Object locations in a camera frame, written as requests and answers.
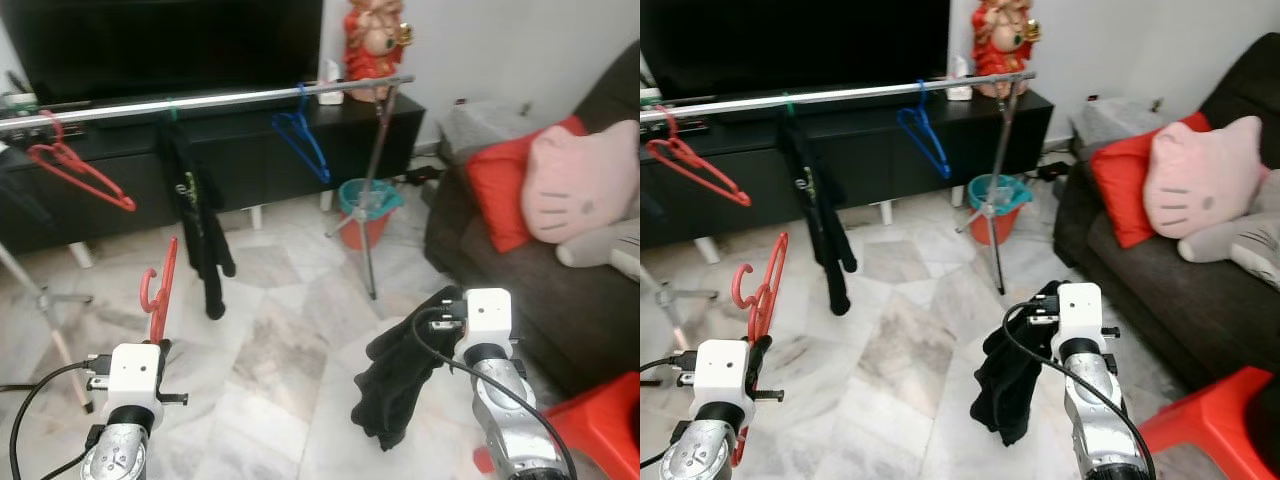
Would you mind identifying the black flat screen television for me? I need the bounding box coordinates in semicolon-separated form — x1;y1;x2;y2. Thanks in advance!
640;0;951;101
0;0;326;106

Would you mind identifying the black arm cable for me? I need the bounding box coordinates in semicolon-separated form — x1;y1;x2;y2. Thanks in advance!
640;355;696;471
8;360;111;480
1002;300;1158;480
410;305;581;480

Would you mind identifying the red plastic stool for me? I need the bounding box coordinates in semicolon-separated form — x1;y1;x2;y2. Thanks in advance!
1138;365;1280;480
475;370;641;480

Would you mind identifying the coral pink clothes hanger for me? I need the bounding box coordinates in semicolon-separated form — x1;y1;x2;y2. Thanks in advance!
140;237;181;346
732;232;791;466

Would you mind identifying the pink Hello Kitty pillow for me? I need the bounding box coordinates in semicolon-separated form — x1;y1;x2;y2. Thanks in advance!
520;120;641;244
1143;115;1263;239

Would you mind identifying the black TV cabinet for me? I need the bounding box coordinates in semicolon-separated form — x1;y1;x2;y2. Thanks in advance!
640;88;1054;251
0;90;426;256

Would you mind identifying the black garment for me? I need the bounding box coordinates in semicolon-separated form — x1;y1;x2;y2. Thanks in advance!
970;280;1061;448
350;285;466;451

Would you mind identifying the silver metal clothes rack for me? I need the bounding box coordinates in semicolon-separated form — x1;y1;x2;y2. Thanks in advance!
640;70;1038;351
0;73;416;416

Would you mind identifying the red laughing Buddha statue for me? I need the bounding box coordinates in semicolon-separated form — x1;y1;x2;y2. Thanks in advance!
343;0;414;103
970;0;1041;99

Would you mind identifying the red clothes hanger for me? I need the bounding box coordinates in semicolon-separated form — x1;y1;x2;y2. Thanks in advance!
25;110;138;213
645;105;753;208

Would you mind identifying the white lace cloth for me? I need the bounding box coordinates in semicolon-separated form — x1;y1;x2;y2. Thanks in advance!
440;100;531;166
1070;95;1166;151

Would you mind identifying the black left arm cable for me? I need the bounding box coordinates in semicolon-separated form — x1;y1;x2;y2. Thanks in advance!
8;360;111;480
640;355;696;471

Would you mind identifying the dark brown fabric sofa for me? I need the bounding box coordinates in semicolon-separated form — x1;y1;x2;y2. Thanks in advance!
1053;30;1280;391
425;45;641;396

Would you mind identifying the red cushion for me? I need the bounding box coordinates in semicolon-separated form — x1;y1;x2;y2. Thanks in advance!
1090;110;1216;249
465;115;591;254

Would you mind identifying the blue clothes hanger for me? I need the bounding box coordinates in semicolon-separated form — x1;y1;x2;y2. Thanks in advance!
897;80;953;181
272;83;333;186

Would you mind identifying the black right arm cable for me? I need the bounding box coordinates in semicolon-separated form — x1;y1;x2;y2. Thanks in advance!
410;305;581;480
1002;300;1158;480

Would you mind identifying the teal plastic bin liner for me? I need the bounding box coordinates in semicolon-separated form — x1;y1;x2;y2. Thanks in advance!
337;178;406;221
967;173;1034;214

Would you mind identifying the grey Totoro plush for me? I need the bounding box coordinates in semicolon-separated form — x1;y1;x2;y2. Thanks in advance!
1177;170;1280;291
555;220;641;276

